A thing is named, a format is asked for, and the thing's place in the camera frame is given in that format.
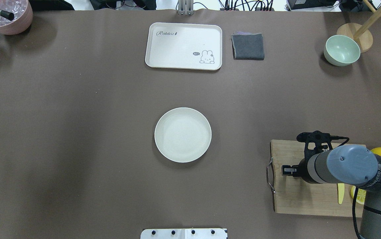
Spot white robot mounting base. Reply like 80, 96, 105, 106
140, 228, 228, 239

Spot cream rabbit tray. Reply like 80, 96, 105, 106
145, 22, 223, 71

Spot yellow plastic knife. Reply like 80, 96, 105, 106
337, 183, 345, 204

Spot round cream plate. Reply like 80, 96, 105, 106
154, 107, 212, 163

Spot wooden cup rack stand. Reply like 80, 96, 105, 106
336, 0, 381, 53

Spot bamboo cutting board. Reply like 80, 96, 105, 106
266, 139, 352, 217

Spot mint green bowl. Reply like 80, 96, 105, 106
323, 35, 361, 66

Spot pink bowl with ice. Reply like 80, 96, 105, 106
0, 0, 33, 35

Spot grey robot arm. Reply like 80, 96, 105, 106
282, 145, 381, 239

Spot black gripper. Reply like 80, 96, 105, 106
282, 159, 308, 178

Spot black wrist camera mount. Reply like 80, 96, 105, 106
296, 130, 333, 161

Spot folded grey cloth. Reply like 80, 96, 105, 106
231, 32, 265, 60

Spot lemon slice upper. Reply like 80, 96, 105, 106
350, 186, 366, 205

